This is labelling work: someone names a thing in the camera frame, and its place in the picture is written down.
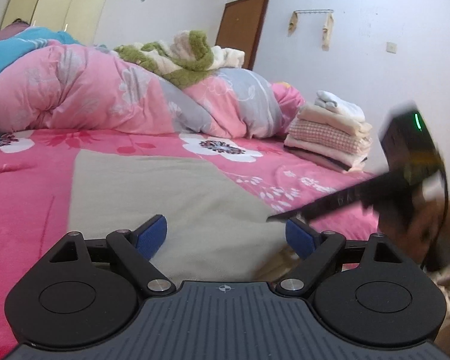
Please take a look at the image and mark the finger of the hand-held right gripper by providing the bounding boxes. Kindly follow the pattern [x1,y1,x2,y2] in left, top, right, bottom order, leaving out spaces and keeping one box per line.
[266,180,364,224]

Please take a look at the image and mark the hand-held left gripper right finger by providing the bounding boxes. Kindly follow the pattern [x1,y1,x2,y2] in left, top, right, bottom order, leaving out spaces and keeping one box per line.
[275,217,411,297]

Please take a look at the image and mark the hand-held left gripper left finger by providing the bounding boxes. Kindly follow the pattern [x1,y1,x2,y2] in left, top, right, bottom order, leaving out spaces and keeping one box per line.
[49,214,175,297]

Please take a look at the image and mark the beige pants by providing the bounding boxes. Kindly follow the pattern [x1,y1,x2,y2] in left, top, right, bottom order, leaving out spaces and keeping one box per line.
[67,150,313,283]

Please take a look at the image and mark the person's right hand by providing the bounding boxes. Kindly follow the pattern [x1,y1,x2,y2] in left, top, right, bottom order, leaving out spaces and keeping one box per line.
[409,202,445,265]

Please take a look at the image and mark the off-white folded cloth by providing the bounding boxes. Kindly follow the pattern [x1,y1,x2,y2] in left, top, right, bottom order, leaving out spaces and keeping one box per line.
[283,135,371,170]

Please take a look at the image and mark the white folded garment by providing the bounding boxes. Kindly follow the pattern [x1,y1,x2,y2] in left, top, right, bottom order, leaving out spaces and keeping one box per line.
[314,90,367,123]

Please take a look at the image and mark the cream folded garment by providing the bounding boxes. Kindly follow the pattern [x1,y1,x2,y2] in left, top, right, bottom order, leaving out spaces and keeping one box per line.
[295,104,373,136]

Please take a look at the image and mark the pink floral bed blanket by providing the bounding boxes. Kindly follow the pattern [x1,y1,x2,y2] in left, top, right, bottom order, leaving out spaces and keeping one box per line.
[0,127,384,353]

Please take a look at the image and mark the pink and blue floral quilt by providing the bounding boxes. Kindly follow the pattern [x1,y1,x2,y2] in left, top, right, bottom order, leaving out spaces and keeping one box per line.
[0,28,307,140]

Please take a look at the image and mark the green and cream fleece blanket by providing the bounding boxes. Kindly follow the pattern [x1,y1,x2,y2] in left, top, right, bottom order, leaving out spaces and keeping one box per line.
[113,29,215,91]

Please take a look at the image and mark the white fluffy cloth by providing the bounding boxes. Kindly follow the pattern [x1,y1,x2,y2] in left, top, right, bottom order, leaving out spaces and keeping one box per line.
[209,45,246,71]

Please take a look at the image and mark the brown wooden door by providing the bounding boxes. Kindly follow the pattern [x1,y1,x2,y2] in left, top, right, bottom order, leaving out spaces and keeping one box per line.
[214,0,271,72]

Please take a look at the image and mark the pale yellow wardrobe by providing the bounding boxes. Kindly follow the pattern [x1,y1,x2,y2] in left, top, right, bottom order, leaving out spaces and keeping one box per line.
[0,0,116,44]

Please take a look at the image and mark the wall hook rack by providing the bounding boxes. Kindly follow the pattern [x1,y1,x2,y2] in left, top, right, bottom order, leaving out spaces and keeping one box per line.
[287,8,335,52]

